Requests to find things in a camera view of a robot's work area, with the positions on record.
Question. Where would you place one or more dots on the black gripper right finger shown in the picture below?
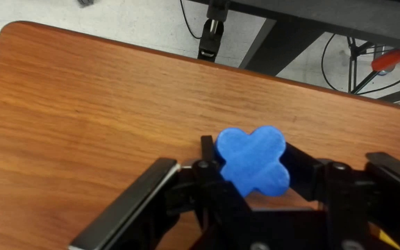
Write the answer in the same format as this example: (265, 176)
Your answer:
(351, 199)

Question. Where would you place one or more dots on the blue cross-shaped block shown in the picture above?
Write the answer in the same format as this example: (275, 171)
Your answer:
(251, 162)

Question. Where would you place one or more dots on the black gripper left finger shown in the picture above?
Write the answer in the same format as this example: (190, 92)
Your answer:
(139, 217)

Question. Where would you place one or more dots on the wooden table with metal legs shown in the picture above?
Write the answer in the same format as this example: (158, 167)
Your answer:
(82, 117)

